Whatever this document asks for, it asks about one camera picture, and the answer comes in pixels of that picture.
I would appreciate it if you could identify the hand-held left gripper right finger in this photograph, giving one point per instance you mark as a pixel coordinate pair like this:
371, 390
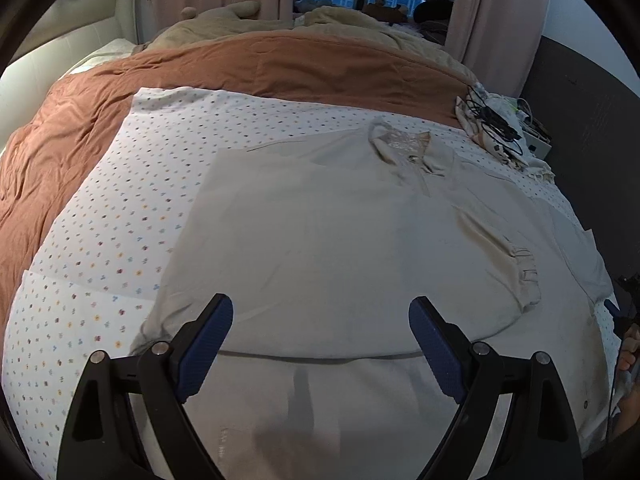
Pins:
434, 345

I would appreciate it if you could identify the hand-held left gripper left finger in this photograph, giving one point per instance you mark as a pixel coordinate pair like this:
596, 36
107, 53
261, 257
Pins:
207, 345

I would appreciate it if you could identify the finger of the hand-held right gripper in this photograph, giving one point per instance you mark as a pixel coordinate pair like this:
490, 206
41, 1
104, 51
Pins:
612, 309

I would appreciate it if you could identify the beige collared shirt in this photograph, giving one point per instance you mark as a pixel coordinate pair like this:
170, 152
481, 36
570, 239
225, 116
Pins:
320, 240

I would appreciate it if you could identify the person's right forearm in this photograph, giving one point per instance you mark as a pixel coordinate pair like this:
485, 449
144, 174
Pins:
631, 417

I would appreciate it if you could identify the person's right hand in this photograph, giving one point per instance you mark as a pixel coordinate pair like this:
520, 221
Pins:
631, 342

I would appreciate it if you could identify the white floral bedsheet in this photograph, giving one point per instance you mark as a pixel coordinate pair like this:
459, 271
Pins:
125, 210

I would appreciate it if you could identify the white box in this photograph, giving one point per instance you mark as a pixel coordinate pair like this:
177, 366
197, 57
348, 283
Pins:
536, 140

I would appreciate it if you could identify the brown duvet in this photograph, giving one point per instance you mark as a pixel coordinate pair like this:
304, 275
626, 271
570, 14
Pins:
300, 70

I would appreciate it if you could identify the black cushion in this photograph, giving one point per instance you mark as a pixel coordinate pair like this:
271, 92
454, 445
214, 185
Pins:
432, 17

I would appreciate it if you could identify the beige blanket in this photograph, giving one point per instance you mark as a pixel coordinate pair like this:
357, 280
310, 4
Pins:
350, 25

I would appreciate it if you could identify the beige plush toy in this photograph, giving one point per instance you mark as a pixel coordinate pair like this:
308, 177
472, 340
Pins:
240, 10

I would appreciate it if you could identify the brown plush toy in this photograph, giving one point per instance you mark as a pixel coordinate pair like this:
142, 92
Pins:
382, 10

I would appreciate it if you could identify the white padded headboard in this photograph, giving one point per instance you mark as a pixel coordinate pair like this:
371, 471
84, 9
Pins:
75, 20

